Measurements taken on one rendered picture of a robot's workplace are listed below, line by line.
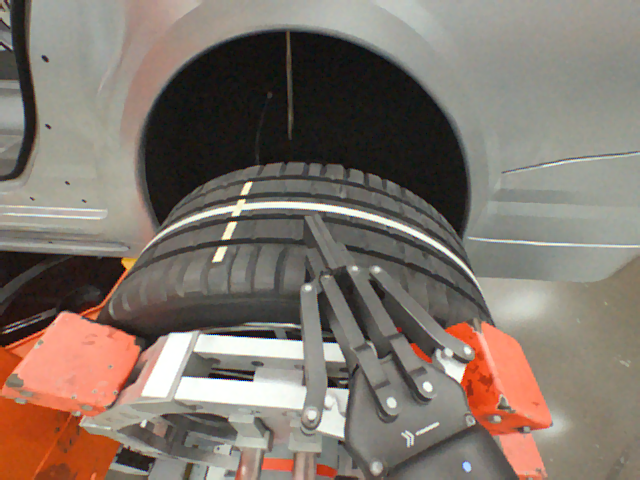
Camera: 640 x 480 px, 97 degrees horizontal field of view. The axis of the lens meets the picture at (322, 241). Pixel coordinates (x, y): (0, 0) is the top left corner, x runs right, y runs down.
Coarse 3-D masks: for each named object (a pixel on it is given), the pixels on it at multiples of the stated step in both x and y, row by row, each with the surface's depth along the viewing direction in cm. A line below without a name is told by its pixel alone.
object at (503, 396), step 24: (456, 336) 26; (480, 336) 24; (504, 336) 26; (480, 360) 23; (504, 360) 23; (480, 384) 22; (504, 384) 21; (528, 384) 24; (480, 408) 21; (504, 408) 20; (528, 408) 21; (504, 432) 24; (528, 432) 23
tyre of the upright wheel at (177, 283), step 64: (192, 192) 46; (256, 192) 36; (320, 192) 36; (384, 192) 40; (192, 256) 31; (256, 256) 29; (384, 256) 31; (448, 256) 37; (128, 320) 33; (192, 320) 32; (256, 320) 30; (320, 320) 30; (448, 320) 30
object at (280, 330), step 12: (216, 324) 33; (228, 324) 32; (240, 324) 32; (252, 324) 32; (264, 324) 31; (276, 324) 31; (288, 324) 31; (300, 324) 31; (240, 336) 73; (252, 336) 75; (264, 336) 78; (276, 336) 38; (288, 336) 38; (300, 336) 82; (216, 372) 49; (228, 372) 48; (240, 372) 49; (252, 372) 49; (336, 384) 52
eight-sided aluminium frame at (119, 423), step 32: (160, 352) 27; (192, 352) 27; (224, 352) 27; (256, 352) 27; (288, 352) 27; (128, 384) 36; (160, 384) 25; (192, 384) 25; (224, 384) 25; (256, 384) 25; (96, 416) 32; (128, 416) 31; (160, 416) 48; (256, 416) 27; (288, 416) 26; (160, 448) 48; (192, 448) 54
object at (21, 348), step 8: (120, 280) 88; (104, 304) 80; (88, 312) 74; (96, 312) 76; (32, 336) 61; (40, 336) 62; (16, 344) 58; (24, 344) 59; (32, 344) 59; (16, 352) 56; (24, 352) 56
